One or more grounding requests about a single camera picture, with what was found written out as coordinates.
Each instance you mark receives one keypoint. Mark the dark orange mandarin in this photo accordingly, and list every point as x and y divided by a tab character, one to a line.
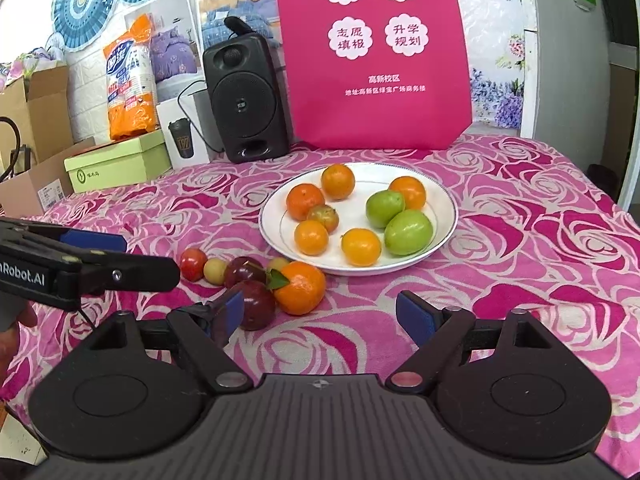
302	200

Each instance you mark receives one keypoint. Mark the small red-green fruit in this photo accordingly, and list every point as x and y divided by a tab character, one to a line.
323	217

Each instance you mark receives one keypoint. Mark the black microphone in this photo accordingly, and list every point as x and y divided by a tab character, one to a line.
235	25

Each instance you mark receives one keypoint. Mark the small pale green fruit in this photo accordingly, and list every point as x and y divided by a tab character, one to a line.
277	263

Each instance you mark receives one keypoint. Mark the small yellow-green fruit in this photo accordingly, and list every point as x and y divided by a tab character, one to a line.
216	270

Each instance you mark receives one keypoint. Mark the medium green fruit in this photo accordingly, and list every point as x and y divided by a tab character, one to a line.
382	207

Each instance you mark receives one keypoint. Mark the orange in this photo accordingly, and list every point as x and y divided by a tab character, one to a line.
311	237
410	189
338	181

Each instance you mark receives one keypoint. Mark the mandarin with green leaf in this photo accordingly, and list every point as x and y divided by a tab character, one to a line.
302	290

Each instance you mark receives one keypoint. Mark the small yellow citrus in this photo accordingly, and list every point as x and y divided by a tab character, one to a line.
361	246

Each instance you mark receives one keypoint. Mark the light green box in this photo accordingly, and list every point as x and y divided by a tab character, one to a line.
120	167

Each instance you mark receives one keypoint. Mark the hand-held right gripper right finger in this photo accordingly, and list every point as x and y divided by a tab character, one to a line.
415	312

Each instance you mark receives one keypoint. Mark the dark purple plum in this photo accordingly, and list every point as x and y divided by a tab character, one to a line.
244	271
257	307

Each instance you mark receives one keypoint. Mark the white plate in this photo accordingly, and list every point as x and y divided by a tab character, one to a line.
440	215

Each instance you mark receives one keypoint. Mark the open cardboard box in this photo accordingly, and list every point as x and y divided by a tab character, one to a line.
47	110

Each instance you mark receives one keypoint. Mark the large green fruit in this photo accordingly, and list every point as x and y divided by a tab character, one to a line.
408	232

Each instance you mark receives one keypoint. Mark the floral printed cloth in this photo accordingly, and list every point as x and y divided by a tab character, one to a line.
495	60

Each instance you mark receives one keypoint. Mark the purple bedding poster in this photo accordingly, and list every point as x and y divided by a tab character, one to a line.
172	45

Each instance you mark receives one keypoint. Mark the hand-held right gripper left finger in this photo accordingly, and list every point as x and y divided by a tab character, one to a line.
231	312

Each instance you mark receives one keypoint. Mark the person's left hand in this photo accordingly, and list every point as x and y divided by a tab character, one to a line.
27	317

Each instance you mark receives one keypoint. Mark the black speaker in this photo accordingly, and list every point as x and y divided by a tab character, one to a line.
245	105

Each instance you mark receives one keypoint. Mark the large blue paper fan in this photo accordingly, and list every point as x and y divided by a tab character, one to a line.
85	5

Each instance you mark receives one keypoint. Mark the blue bedding poster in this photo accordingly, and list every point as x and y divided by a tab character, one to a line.
220	0

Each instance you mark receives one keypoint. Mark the white box with cup print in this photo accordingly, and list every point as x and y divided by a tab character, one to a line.
185	135

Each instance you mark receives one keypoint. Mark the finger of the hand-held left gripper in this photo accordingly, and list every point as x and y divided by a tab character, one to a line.
145	272
95	241

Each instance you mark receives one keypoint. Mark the small red tomato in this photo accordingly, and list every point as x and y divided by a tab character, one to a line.
193	263

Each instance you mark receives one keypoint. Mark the pink rose tablecloth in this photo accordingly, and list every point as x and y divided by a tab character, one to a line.
525	285

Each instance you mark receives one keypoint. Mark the orange pack of paper cups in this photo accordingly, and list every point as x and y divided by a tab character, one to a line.
130	95

